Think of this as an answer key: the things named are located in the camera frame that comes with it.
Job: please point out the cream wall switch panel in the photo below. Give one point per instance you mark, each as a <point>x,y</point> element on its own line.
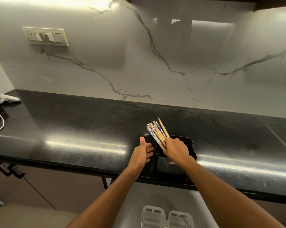
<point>45,36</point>

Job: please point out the person's right forearm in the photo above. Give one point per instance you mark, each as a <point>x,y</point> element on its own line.
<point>223,199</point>

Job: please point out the person's right hand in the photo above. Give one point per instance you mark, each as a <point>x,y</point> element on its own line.
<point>177,151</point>

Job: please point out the white handheld device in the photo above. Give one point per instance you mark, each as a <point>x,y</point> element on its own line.
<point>8,98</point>

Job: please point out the person's left forearm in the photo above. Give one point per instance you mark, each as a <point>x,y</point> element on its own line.
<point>109,199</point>

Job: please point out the bundle of chopsticks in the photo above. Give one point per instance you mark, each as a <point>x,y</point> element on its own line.
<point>157,132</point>

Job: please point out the black plastic tray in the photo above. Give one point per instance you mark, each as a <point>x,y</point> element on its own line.
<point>188,146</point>

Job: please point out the person's left middle finger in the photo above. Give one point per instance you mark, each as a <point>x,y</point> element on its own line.
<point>150,154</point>

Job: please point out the person's left hand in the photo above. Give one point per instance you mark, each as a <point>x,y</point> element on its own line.
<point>138,156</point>

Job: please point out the brown cabinet door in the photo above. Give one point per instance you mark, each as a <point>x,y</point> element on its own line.
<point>38,187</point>

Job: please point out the person's left thumb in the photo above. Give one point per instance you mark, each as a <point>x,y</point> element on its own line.
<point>142,142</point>

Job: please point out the dark overhead cabinet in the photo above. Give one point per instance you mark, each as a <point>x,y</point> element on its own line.
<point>273,3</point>

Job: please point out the white plastic rack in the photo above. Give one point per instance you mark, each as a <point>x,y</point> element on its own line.
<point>167,218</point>

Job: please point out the person's right fingers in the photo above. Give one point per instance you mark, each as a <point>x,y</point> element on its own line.
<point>172,141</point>

